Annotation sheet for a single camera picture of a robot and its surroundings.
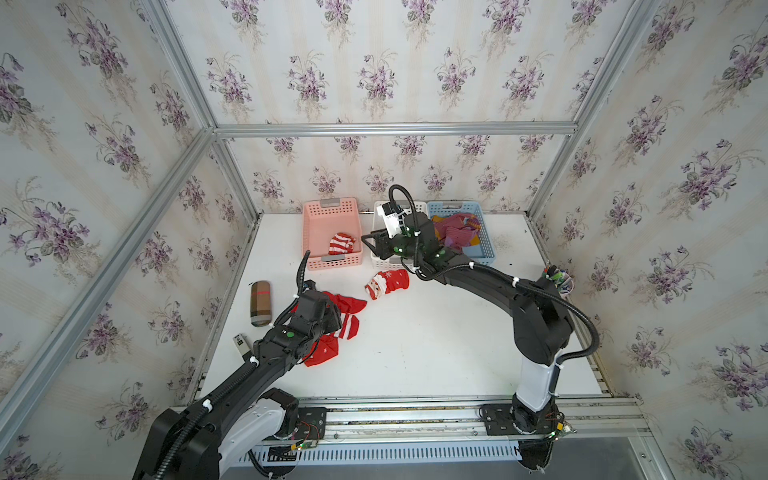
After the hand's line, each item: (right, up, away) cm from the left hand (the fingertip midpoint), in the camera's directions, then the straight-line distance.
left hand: (333, 313), depth 85 cm
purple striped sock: (+41, +25, +23) cm, 54 cm away
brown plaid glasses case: (-24, +2, +6) cm, 24 cm away
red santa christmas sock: (+15, +7, +13) cm, 22 cm away
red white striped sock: (-1, +20, +20) cm, 28 cm away
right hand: (+11, +23, -2) cm, 25 cm away
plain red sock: (+3, +1, +6) cm, 7 cm away
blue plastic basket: (+51, +17, +23) cm, 59 cm away
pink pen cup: (+69, +9, +4) cm, 70 cm away
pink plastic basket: (-6, +24, +29) cm, 39 cm away
